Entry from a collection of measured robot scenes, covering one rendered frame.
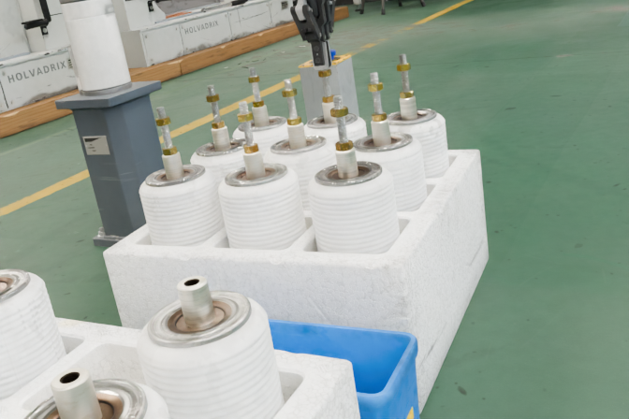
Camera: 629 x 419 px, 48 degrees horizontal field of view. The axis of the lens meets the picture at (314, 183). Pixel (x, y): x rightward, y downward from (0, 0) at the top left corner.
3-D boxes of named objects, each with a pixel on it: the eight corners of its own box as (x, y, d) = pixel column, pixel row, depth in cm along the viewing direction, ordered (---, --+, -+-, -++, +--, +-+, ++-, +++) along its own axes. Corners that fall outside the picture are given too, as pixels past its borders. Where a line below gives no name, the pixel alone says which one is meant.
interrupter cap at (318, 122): (328, 116, 108) (327, 111, 108) (368, 117, 103) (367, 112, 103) (297, 130, 102) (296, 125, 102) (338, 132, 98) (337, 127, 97)
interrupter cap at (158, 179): (139, 193, 84) (138, 187, 84) (153, 174, 92) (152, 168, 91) (200, 183, 84) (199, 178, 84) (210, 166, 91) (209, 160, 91)
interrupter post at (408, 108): (403, 118, 99) (401, 95, 98) (419, 117, 98) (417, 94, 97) (399, 122, 97) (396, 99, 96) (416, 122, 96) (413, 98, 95)
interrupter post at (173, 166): (165, 182, 87) (158, 157, 86) (168, 177, 89) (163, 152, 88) (183, 180, 87) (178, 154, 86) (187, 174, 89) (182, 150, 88)
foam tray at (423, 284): (134, 375, 92) (100, 252, 87) (270, 250, 125) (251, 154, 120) (420, 416, 75) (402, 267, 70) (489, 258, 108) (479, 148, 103)
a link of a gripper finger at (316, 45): (311, 29, 98) (316, 65, 100) (304, 32, 96) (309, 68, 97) (321, 28, 98) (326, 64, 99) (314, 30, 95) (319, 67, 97)
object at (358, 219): (314, 320, 85) (289, 180, 79) (374, 291, 89) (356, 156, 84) (363, 349, 77) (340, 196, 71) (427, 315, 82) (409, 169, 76)
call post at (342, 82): (325, 237, 127) (297, 67, 117) (339, 222, 133) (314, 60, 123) (361, 238, 124) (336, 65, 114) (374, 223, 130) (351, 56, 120)
